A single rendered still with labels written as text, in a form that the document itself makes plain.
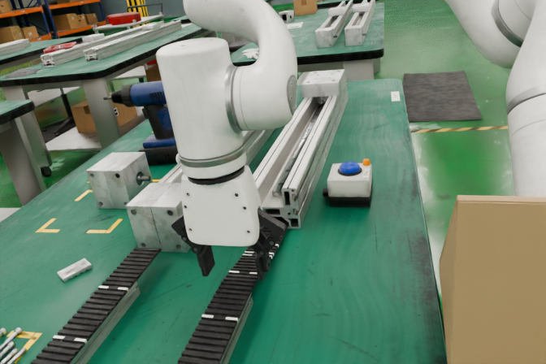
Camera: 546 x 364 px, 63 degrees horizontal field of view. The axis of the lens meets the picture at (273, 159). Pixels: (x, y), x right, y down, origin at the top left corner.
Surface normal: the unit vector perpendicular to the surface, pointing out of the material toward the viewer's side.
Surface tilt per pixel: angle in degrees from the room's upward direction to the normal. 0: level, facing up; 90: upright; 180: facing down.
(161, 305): 0
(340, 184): 90
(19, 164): 90
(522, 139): 68
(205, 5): 105
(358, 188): 90
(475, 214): 90
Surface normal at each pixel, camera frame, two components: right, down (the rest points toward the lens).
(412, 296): -0.13, -0.91
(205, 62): 0.42, 0.30
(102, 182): -0.25, 0.41
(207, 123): -0.03, 0.44
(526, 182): -0.97, -0.19
